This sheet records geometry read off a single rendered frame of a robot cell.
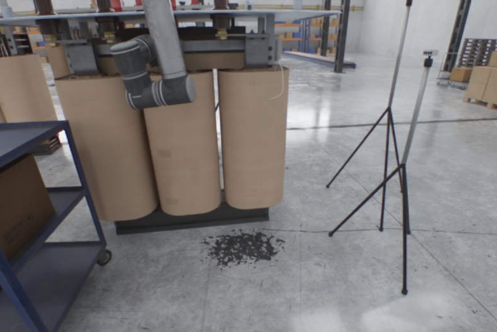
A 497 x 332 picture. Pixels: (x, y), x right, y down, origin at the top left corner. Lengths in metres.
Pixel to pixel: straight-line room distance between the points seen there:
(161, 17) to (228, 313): 1.35
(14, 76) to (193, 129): 2.56
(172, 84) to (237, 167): 0.74
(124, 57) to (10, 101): 2.75
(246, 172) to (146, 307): 0.92
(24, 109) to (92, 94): 2.24
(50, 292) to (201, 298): 0.76
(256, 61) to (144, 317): 1.44
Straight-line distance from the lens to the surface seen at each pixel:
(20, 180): 1.39
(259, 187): 1.73
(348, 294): 1.66
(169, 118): 1.53
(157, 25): 1.11
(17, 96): 3.77
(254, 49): 1.52
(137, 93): 1.18
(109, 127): 1.62
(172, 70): 1.12
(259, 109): 1.54
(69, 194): 1.70
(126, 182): 1.74
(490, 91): 7.02
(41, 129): 1.61
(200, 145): 1.58
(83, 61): 1.63
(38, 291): 1.78
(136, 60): 1.16
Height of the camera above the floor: 1.25
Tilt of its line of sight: 26 degrees down
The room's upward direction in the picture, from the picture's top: 1 degrees counter-clockwise
